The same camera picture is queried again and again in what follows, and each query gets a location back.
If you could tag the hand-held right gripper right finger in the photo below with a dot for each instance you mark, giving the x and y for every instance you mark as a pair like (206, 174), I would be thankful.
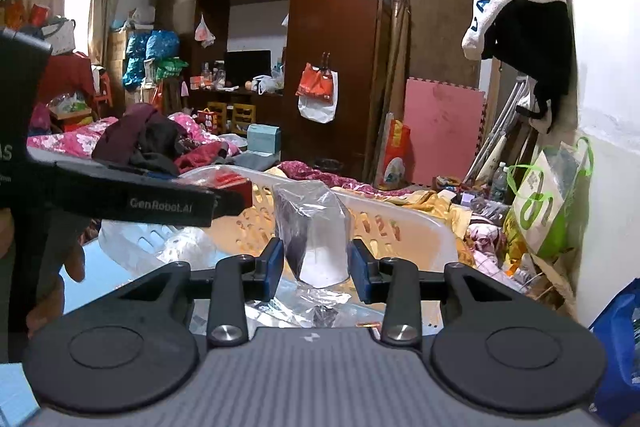
(359, 269)

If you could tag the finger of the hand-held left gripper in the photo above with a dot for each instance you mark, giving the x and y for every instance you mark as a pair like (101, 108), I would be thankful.
(232, 203)

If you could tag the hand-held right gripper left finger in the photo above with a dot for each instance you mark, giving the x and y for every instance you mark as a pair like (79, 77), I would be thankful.
(274, 264)

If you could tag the clear bag with red item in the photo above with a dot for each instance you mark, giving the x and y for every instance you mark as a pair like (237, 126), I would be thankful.
(227, 179)

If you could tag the clear plastic bag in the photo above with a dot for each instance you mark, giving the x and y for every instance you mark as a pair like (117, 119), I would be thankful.
(315, 227)

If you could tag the white plastic laundry basket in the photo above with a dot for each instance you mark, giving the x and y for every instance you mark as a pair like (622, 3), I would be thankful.
(400, 222)

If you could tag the person's left hand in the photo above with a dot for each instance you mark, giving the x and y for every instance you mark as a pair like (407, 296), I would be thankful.
(74, 264)

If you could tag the pink floral blanket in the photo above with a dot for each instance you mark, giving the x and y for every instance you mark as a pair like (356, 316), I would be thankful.
(65, 139)

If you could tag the teal cardboard box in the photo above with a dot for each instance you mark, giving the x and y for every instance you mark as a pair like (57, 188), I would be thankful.
(264, 138)

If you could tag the red cloth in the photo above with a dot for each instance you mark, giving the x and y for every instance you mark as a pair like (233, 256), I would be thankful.
(65, 77)

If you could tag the red gift box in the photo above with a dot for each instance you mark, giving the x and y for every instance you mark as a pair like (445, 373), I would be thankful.
(210, 121)

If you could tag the yellow crate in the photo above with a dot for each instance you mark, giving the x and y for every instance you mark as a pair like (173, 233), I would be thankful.
(245, 117)

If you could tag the pile of dark clothes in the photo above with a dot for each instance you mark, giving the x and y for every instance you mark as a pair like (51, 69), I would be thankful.
(135, 137)

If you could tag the orange printed sack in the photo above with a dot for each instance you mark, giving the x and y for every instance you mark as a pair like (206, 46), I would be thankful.
(396, 152)

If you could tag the black television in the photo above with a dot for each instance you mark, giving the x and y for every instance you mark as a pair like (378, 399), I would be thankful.
(247, 67)

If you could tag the orange and white shopping bag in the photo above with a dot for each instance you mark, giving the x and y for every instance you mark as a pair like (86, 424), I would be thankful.
(315, 84)

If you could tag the blue patterned bags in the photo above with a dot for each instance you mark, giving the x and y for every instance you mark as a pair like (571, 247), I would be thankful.
(150, 49)

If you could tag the clear water bottle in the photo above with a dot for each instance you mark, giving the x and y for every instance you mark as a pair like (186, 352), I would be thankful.
(498, 182)

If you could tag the pink foam mat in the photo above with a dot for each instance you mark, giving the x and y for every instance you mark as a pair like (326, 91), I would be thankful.
(445, 127)

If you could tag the white and red plastic bag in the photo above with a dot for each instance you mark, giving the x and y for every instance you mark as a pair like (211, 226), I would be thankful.
(204, 32)

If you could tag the green and white tote bag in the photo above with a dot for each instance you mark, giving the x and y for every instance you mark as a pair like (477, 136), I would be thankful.
(540, 207)

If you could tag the metal folding rack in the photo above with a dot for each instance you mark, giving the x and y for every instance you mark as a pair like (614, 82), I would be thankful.
(495, 132)

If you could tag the dark brown wooden wardrobe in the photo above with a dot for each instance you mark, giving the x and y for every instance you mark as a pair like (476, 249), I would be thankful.
(330, 7)

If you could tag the brown wooden board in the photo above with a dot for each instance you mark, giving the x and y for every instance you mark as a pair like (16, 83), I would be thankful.
(440, 22)

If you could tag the blue plastic bag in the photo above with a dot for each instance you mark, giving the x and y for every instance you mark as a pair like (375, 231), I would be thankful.
(620, 357)

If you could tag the black hanging garment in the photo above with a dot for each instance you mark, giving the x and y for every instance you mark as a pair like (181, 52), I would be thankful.
(540, 47)

